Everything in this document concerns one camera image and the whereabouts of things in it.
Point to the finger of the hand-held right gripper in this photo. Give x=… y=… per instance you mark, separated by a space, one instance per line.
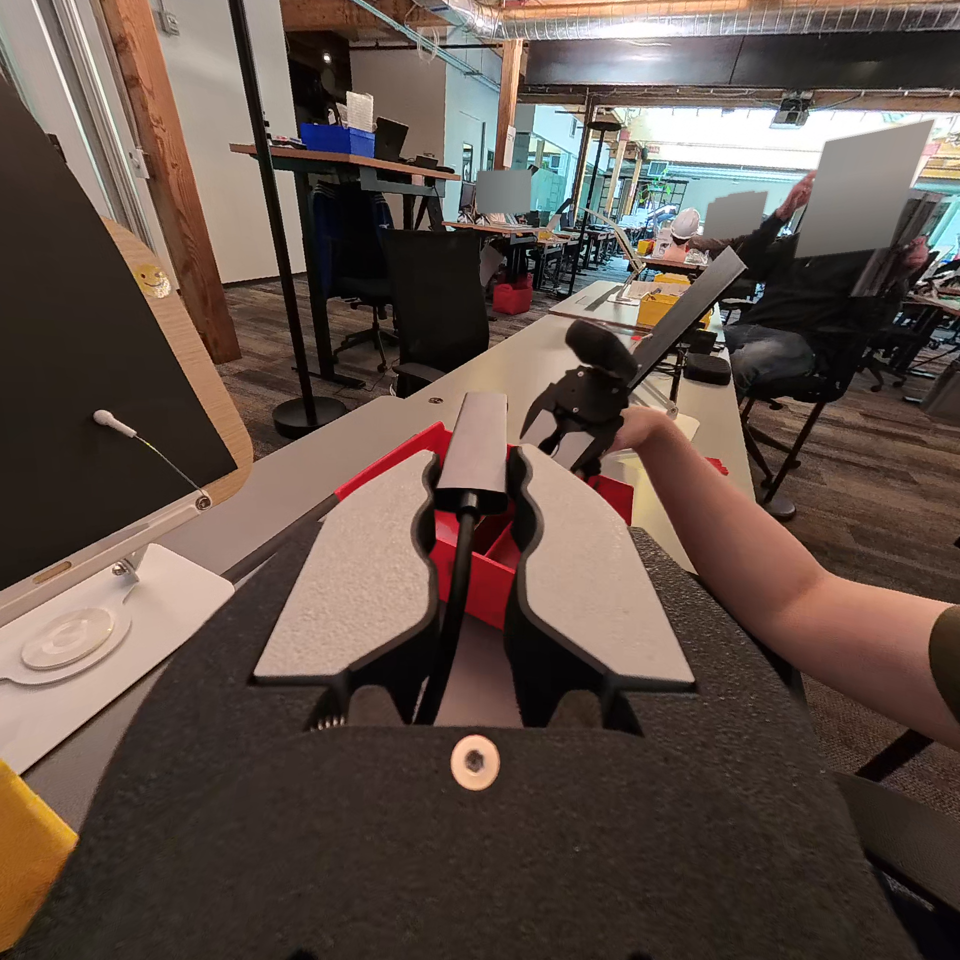
x=538 y=431
x=577 y=450

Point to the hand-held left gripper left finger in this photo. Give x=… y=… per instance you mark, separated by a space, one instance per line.
x=352 y=570

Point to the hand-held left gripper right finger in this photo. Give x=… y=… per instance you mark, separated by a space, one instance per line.
x=592 y=577

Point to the grey USB hub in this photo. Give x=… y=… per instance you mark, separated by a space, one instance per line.
x=476 y=442

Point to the red plastic bin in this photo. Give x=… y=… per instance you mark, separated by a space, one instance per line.
x=480 y=577

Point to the person's right forearm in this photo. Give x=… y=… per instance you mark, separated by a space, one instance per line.
x=787 y=600

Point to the person's right hand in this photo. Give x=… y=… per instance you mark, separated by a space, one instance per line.
x=645 y=431

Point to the yellow plastic bin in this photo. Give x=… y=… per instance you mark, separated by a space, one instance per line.
x=30 y=847
x=660 y=307

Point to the small red bin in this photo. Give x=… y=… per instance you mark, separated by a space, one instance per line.
x=513 y=298

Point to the black tilted panel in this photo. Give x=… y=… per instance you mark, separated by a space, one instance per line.
x=690 y=307

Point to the black floor lamp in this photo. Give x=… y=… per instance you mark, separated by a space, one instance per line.
x=307 y=416

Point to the black office chair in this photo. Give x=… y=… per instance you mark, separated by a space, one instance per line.
x=435 y=300
x=832 y=382

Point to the white stand base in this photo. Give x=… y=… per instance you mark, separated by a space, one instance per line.
x=172 y=592

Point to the white hard hat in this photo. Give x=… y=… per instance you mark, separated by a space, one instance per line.
x=685 y=223

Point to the chair with blue jacket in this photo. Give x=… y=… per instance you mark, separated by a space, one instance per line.
x=349 y=240

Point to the black laptop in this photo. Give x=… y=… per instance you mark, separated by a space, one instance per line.
x=390 y=139

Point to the wooden standing desk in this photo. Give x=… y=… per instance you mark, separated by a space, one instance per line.
x=337 y=159

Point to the ceiling projector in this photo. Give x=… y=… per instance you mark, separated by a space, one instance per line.
x=791 y=111

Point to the black backdrop board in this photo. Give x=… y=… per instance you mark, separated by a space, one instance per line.
x=90 y=337

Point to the yellow smiley sticker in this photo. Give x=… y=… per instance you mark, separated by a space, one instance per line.
x=153 y=280

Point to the blue plastic bin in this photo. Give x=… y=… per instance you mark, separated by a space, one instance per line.
x=337 y=139

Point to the wooden post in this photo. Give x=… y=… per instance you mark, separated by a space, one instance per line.
x=508 y=105
x=172 y=187

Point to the long spiral ventilation duct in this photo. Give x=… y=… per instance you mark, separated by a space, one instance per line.
x=600 y=26

